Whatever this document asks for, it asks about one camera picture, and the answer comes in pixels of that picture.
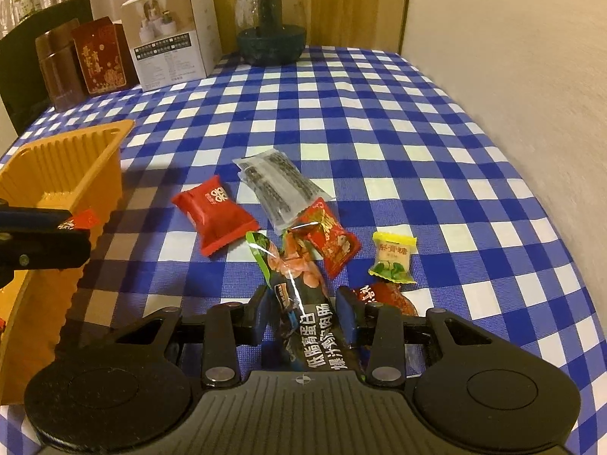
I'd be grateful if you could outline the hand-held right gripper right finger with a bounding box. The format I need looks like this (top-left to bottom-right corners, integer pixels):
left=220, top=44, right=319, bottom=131
left=334, top=287, right=496, bottom=387

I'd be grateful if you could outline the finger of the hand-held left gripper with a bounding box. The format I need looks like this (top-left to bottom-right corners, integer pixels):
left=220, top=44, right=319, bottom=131
left=0, top=199, right=73, bottom=234
left=0, top=230, right=92, bottom=286

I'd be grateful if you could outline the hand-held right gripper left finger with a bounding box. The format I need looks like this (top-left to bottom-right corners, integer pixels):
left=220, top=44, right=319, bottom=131
left=111, top=287, right=278, bottom=388

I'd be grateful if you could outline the black sausage snack packet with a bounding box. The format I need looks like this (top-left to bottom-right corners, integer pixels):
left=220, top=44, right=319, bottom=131
left=245, top=230, right=368, bottom=375

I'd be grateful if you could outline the small red gold packet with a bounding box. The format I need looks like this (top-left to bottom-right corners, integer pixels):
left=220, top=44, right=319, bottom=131
left=57, top=209, right=98, bottom=233

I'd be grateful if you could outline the red orange snack packet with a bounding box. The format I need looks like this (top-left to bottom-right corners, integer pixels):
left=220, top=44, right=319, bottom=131
left=353, top=282, right=420, bottom=318

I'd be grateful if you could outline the orange plastic tray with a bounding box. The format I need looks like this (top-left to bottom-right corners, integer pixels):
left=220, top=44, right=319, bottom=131
left=0, top=120, right=136, bottom=406

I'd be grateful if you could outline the yellow green candy packet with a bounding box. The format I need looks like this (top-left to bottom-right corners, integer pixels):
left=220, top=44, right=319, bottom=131
left=368, top=231, right=418, bottom=285

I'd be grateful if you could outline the plain red snack packet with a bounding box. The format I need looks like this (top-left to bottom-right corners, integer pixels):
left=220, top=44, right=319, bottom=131
left=171, top=174, right=261, bottom=257

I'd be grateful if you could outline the red printed snack packet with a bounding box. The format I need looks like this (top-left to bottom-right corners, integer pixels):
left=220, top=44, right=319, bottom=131
left=290, top=198, right=362, bottom=280

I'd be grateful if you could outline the clear grey snack packet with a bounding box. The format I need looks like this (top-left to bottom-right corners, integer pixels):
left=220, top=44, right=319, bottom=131
left=232, top=148, right=337, bottom=235

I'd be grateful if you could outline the brown canister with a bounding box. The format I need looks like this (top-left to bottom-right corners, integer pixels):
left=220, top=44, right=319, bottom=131
left=35, top=18, right=88, bottom=112

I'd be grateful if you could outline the red tin box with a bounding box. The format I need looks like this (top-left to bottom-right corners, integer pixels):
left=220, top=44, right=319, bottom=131
left=71, top=16, right=140, bottom=96

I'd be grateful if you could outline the blue white checkered tablecloth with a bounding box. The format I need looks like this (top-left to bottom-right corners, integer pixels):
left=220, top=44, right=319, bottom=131
left=0, top=45, right=607, bottom=455

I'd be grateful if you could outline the small glass jar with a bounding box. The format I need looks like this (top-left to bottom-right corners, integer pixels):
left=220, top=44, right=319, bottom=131
left=13, top=0, right=41, bottom=22

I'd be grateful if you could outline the white cardboard box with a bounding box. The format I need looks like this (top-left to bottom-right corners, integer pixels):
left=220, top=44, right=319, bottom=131
left=121, top=0, right=223, bottom=92

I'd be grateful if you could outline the dark green glass jar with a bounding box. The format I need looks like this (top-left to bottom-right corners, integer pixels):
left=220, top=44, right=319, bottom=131
left=236, top=0, right=307, bottom=67

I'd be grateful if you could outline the wooden panel board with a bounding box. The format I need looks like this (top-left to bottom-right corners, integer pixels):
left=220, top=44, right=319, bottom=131
left=159, top=0, right=414, bottom=55

